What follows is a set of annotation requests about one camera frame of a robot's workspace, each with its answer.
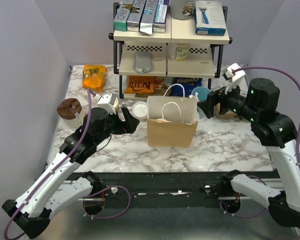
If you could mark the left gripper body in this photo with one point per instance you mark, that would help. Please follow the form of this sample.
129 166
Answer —
114 126

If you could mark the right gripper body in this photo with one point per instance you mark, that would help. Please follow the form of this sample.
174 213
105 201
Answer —
236 102

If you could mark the cardboard cup carrier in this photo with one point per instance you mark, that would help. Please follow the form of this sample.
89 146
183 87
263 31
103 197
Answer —
228 115

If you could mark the brown paper cups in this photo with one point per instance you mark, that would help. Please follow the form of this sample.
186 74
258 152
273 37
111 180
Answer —
116 104

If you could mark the brown paper bag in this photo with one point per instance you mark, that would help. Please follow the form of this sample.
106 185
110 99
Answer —
182 114

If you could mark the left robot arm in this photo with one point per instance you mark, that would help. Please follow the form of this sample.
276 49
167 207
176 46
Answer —
35 208

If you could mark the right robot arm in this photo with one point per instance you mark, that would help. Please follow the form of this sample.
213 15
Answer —
277 133

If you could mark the blue plastic cup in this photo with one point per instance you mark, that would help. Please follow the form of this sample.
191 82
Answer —
202 96

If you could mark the white stirrers in cup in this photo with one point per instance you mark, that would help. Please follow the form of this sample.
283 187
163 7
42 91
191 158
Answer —
194 96

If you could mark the blue Doritos bag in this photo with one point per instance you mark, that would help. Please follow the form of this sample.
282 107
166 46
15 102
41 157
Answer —
188 83

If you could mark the orange Kettle chips bag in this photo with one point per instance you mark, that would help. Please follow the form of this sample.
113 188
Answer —
141 87

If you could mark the orange snack bag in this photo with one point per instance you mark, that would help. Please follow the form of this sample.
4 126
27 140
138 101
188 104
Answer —
94 77

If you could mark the two-tier shelf rack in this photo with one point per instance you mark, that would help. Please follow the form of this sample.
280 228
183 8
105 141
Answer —
204 58

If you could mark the white printed cup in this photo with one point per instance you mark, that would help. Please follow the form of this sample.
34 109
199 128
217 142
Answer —
178 51

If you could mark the grey sponge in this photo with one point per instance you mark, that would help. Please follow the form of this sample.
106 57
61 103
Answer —
143 61

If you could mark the blue razor box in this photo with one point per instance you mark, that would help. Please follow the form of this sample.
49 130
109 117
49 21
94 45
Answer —
209 18

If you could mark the purple white toothpaste box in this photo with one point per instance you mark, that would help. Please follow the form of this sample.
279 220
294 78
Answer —
160 18

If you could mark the teal toothpaste box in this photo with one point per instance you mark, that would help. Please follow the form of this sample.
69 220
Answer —
122 15

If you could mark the blue silver toothpaste box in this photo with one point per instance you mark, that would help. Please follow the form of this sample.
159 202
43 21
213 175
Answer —
148 16

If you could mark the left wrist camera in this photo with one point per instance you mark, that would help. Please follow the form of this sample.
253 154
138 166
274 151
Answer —
106 102

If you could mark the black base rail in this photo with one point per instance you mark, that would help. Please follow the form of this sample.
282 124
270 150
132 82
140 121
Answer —
151 190

